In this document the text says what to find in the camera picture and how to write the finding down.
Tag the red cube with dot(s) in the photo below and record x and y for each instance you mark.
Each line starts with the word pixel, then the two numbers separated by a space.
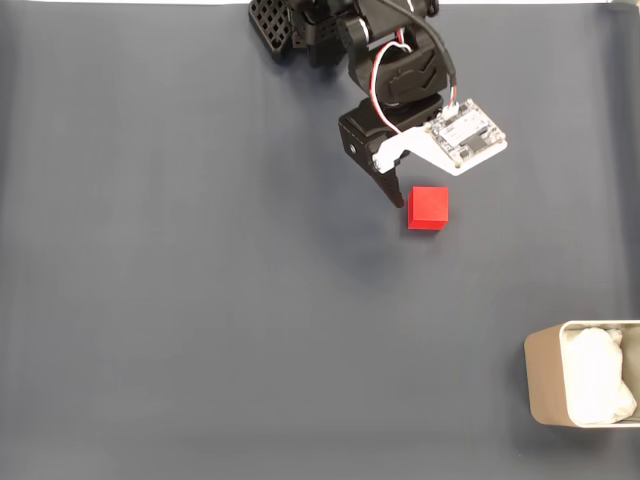
pixel 427 207

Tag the beige metal box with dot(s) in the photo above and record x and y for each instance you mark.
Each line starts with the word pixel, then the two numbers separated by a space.
pixel 545 380

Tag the grey table mat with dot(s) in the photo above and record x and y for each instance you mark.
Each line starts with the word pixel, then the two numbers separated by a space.
pixel 200 300

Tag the white crumpled paper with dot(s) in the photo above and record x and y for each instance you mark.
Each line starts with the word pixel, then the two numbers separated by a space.
pixel 595 375

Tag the camera board on white mount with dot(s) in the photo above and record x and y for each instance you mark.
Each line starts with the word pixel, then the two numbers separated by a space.
pixel 465 137

